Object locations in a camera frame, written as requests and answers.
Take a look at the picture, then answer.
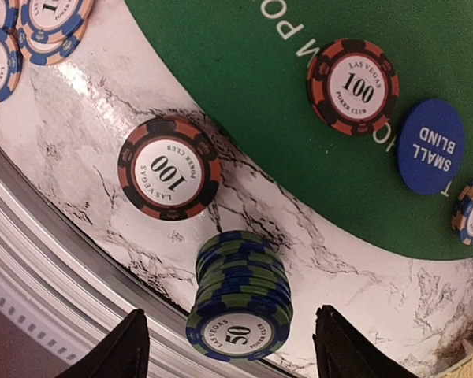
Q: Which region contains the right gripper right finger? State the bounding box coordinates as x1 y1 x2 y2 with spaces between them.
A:
312 305 415 378

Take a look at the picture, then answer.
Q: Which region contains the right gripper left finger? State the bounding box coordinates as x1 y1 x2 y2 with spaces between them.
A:
58 309 148 378

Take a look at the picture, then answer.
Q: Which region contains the teal chip stack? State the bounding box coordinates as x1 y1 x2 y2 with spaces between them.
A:
185 230 293 362

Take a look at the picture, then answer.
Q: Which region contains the brown chip stack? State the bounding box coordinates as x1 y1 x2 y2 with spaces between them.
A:
117 117 222 221

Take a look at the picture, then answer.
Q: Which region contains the blue small blind button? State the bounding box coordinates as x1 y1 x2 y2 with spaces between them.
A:
397 98 466 195

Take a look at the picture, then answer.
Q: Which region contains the round green poker mat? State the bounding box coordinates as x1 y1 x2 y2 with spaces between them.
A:
127 1 473 260

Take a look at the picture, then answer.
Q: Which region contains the scattered blue ten chip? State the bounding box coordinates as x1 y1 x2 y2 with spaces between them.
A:
0 0 20 30
0 28 23 102

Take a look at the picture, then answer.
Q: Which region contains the front aluminium rail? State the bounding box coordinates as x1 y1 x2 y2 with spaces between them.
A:
0 148 289 377

